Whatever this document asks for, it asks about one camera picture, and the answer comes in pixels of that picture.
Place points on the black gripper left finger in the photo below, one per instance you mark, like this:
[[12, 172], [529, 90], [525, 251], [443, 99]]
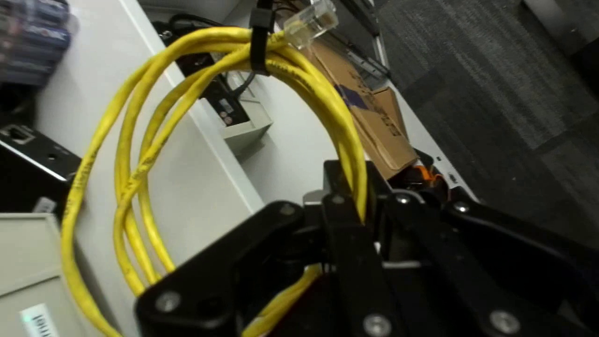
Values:
[[250, 262]]

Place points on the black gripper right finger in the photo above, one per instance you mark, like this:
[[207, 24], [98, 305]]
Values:
[[499, 273]]

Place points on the brown cardboard box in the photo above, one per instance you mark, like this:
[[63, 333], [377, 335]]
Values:
[[381, 118]]

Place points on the metal shelf unit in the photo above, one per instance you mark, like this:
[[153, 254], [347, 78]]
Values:
[[194, 187]]

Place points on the clear drill bit set case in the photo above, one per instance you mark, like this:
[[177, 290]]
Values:
[[31, 37]]

